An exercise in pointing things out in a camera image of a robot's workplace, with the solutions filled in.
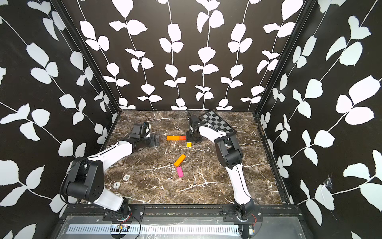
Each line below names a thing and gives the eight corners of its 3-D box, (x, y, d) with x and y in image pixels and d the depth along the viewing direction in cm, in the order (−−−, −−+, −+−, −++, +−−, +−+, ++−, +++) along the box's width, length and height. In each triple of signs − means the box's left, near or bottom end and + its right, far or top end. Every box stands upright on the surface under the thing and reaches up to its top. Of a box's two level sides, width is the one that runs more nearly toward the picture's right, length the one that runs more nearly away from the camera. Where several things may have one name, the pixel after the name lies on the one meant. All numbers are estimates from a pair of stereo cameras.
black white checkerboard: (224, 141, 105) (225, 138, 102) (199, 119, 118) (199, 116, 116) (235, 132, 110) (236, 129, 108) (210, 112, 124) (211, 109, 121)
